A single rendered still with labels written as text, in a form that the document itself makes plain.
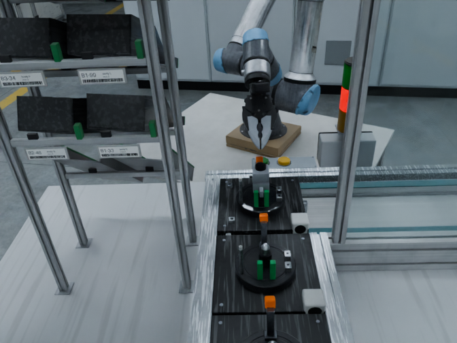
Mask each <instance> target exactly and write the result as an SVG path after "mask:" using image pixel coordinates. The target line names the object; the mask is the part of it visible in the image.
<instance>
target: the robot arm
mask: <svg viewBox="0 0 457 343"><path fill-rule="evenodd" d="M274 3H275V0H250V2H249V4H248V6H247V8H246V10H245V12H244V13H243V16H242V17H241V20H240V21H239V24H238V25H237V28H236V29H235V32H234V33H233V36H232V38H231V40H230V42H229V43H228V46H227V47H226V48H219V49H218V50H217V51H216V52H215V54H214V57H213V64H214V67H215V69H216V70H217V71H220V72H222V73H225V74H233V75H236V76H243V77H244V82H245V87H246V88H247V89H249V95H247V98H245V99H244V102H245V103H246V104H245V106H242V110H243V111H242V121H243V123H244V125H245V132H246V133H248V134H249V136H250V138H251V140H252V142H253V143H254V145H255V146H256V147H257V148H258V149H259V150H260V149H261V150H262V149H263V148H264V147H265V146H266V144H267V142H268V140H269V137H272V136H275V135H278V134H280V133H281V132H282V122H281V118H280V115H279V110H281V111H285V112H290V113H293V114H296V115H298V114H300V115H304V116H306V115H309V114H311V113H312V111H313V110H314V108H315V107H316V105H317V102H318V100H319V97H320V86H319V85H317V84H316V77H315V76H314V74H313V72H314V63H315V57H316V49H317V44H318V36H319V30H320V22H321V17H322V8H323V3H324V0H298V3H297V14H296V20H295V26H294V35H293V41H292V52H291V57H290V67H289V71H288V72H287V73H286V74H285V75H284V79H283V78H282V69H281V67H280V64H279V63H278V62H277V60H276V58H275V57H274V55H273V53H272V51H271V49H270V47H269V39H268V34H267V32H266V31H265V30H264V29H262V27H263V25H264V23H265V21H266V19H267V16H268V15H269V12H270V11H271V8H272V7H273V4H274ZM259 137H262V138H261V141H260V139H259Z"/></svg>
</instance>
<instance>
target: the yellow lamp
mask: <svg viewBox="0 0 457 343"><path fill-rule="evenodd" d="M345 116H346V112H343V111H341V110H340V109H339V116H338V123H337V130H338V131H340V132H341V133H344V127H345Z"/></svg>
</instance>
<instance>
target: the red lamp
mask: <svg viewBox="0 0 457 343"><path fill-rule="evenodd" d="M348 93H349V90H346V89H344V88H343V87H341V97H340V104H339V109H340V110H341V111H343V112H346V110H347V104H348Z"/></svg>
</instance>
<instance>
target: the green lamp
mask: <svg viewBox="0 0 457 343"><path fill-rule="evenodd" d="M351 70H352V67H350V66H348V65H346V64H345V63H344V67H343V79H342V87H343V88H344V89H346V90H349V87H350V76H351Z"/></svg>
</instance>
